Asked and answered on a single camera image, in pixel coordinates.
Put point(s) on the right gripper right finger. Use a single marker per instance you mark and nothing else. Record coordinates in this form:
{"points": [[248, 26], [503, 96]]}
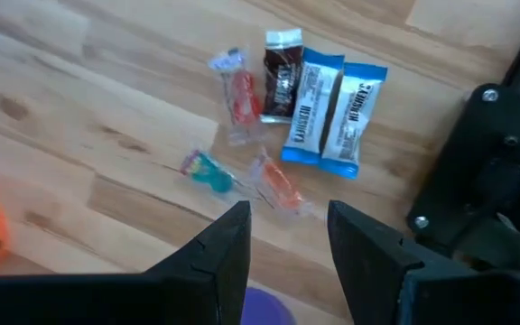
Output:
{"points": [[373, 271]]}

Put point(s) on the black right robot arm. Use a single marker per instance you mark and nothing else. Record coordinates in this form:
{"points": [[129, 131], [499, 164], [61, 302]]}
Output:
{"points": [[490, 171]]}

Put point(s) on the orange hard candy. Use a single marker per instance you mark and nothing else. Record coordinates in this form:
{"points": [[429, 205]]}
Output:
{"points": [[282, 187]]}

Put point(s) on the white Hershey's cookies bar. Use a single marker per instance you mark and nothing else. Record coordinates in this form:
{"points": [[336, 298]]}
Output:
{"points": [[312, 106], [352, 119]]}

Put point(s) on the red hard candy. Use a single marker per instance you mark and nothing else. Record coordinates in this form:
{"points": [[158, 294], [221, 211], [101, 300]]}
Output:
{"points": [[244, 97]]}

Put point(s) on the teal wrapped hard candy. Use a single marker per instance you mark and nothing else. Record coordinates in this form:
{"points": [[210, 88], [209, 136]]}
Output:
{"points": [[208, 172]]}

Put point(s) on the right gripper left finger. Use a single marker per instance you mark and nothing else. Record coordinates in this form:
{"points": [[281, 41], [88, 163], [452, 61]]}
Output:
{"points": [[221, 266]]}

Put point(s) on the purple plastic bucket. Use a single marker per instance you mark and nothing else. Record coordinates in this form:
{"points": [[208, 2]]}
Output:
{"points": [[266, 309]]}

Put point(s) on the brown Hershey's chocolate bar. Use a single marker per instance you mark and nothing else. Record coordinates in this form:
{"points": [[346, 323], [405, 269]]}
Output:
{"points": [[281, 77]]}

